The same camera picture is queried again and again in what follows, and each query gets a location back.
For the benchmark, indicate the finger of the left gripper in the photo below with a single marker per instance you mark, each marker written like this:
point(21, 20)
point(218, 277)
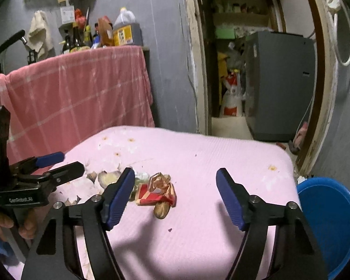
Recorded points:
point(64, 174)
point(46, 160)

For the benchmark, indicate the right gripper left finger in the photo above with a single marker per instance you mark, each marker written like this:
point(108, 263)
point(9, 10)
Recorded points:
point(54, 253)

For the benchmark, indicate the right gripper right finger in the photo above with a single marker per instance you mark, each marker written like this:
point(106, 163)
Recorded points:
point(296, 253)

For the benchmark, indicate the red orange snack wrapper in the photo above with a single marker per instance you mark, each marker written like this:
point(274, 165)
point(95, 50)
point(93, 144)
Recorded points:
point(159, 188)

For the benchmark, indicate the brown potato piece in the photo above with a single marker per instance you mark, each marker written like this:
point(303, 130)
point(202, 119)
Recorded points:
point(161, 210)

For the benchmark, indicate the white green wrapper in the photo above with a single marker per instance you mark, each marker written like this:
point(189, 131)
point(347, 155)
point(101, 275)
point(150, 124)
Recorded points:
point(140, 178)

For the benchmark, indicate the brown dry peel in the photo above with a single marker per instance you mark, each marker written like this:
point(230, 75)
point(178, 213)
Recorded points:
point(92, 176)

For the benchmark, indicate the blue plastic bucket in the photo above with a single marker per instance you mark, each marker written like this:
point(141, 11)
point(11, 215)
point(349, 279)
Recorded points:
point(325, 203)

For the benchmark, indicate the red plaid cloth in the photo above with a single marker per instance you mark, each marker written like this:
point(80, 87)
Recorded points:
point(58, 103)

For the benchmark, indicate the pink cloth on table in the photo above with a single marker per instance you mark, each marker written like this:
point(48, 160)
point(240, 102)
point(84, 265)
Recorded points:
point(197, 239)

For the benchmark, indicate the beige hanging towel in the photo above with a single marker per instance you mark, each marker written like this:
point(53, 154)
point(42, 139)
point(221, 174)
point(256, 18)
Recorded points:
point(39, 37)

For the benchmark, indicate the dark sauce bottle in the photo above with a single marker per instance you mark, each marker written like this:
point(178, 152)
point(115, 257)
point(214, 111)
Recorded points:
point(77, 43)

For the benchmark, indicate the brown snack bag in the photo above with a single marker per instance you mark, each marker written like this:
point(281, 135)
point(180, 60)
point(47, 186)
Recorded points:
point(106, 31)

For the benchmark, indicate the large oil jug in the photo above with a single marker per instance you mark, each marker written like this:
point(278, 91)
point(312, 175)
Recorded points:
point(126, 29)

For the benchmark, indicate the red white rice bag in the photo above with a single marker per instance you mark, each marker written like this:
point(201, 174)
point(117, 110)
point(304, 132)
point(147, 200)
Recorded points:
point(232, 99)

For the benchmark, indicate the metal wok with handle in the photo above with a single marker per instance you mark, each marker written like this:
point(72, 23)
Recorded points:
point(19, 36)

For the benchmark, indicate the white box on wall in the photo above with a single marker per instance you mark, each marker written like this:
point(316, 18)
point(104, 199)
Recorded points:
point(67, 15)

